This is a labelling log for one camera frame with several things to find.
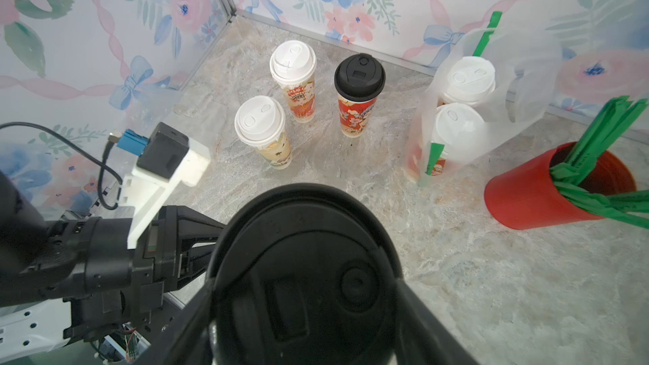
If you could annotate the front left white-lid cup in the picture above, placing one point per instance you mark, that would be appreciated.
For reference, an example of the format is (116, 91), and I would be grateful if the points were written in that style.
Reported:
(260, 123)

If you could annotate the back left white-lid cup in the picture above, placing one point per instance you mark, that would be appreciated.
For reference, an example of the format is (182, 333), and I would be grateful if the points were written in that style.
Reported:
(292, 66)

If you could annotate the white-lid red cup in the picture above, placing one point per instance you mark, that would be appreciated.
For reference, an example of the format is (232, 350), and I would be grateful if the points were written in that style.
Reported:
(448, 124)
(469, 81)

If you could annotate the clear plastic carrier bag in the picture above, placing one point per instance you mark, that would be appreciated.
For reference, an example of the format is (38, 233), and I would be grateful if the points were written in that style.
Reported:
(526, 64)

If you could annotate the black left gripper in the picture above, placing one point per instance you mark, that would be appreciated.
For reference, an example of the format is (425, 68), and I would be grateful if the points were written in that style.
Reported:
(89, 265)

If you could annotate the red straw holder cup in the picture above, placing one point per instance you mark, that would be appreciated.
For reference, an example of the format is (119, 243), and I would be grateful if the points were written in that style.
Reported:
(525, 197)

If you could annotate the black-lid red cup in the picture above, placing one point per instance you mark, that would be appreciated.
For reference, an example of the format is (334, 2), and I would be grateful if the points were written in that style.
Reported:
(358, 80)
(304, 274)

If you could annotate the green straw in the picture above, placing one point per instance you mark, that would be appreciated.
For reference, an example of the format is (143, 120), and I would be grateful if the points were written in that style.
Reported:
(490, 30)

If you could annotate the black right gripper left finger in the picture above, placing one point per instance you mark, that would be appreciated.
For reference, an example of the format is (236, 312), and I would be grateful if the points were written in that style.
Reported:
(187, 340)

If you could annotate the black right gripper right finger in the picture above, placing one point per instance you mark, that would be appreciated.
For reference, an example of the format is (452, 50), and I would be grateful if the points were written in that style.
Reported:
(419, 337)

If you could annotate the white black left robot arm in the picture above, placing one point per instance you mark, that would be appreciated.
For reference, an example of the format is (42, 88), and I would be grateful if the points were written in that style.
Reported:
(36, 327)

